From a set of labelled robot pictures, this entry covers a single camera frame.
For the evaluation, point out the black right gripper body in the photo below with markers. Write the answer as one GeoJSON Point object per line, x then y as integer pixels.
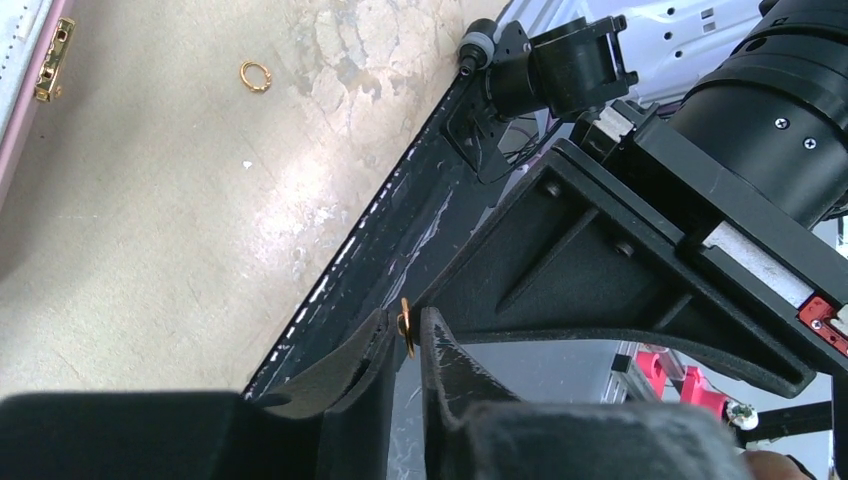
{"type": "Point", "coordinates": [752, 200]}

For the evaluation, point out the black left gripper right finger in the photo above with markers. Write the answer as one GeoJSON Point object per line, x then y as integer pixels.
{"type": "Point", "coordinates": [476, 428]}

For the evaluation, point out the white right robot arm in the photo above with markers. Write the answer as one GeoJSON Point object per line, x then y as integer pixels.
{"type": "Point", "coordinates": [694, 232]}

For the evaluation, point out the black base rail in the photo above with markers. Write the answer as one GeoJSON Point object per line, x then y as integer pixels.
{"type": "Point", "coordinates": [423, 213]}

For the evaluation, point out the pink jewelry box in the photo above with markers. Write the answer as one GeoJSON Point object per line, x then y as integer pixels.
{"type": "Point", "coordinates": [35, 39]}

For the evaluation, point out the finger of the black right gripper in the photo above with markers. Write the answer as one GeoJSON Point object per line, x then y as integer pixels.
{"type": "Point", "coordinates": [563, 258]}

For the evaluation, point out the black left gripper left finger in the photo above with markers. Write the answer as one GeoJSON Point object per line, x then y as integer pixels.
{"type": "Point", "coordinates": [332, 421]}

